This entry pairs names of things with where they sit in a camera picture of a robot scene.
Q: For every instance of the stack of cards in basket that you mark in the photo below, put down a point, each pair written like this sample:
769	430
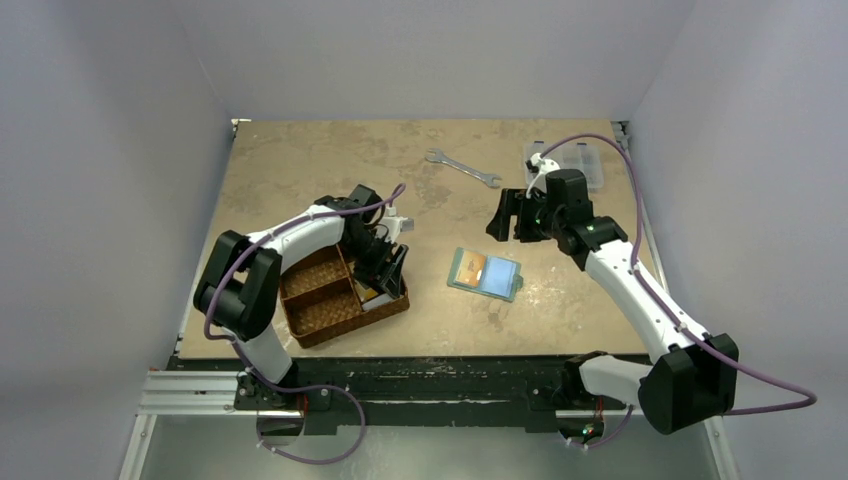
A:
370	298

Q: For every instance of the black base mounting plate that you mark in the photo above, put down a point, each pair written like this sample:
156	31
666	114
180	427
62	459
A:
454	391

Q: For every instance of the silver open-end wrench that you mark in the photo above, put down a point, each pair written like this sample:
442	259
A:
435	155

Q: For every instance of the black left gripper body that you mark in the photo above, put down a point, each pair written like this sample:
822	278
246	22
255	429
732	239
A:
370	254

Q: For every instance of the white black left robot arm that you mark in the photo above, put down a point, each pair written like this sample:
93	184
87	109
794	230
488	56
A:
238	288

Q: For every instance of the clear plastic organizer box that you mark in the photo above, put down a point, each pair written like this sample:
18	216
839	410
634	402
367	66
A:
578	156

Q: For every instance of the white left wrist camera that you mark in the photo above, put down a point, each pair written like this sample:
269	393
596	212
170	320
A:
392	224

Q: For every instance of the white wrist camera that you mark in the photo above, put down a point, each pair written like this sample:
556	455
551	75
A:
537	167
392	224

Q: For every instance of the aluminium frame rail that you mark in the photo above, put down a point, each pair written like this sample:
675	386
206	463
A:
183	394

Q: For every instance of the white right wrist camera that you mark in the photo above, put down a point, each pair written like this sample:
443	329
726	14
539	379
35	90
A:
537	167

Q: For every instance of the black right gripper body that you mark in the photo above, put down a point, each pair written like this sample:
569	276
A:
521	213

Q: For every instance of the brown woven divided basket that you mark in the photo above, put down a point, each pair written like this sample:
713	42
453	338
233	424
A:
319	303

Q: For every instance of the teal leather card holder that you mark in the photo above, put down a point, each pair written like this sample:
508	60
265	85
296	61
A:
501	278

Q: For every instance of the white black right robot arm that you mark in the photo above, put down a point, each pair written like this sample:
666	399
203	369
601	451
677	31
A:
689	377

